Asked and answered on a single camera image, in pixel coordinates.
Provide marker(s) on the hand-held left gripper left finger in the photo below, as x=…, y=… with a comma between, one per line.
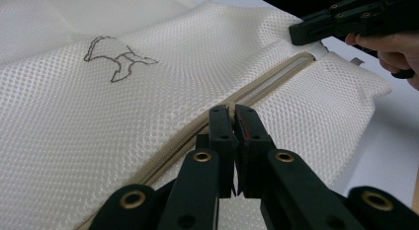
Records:
x=222, y=131

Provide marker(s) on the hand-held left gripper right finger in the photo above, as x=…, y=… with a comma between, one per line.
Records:
x=252, y=144

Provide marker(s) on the white mesh laundry bag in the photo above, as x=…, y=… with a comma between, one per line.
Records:
x=99, y=131

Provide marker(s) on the small grey tab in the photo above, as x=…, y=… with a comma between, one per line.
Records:
x=357, y=61

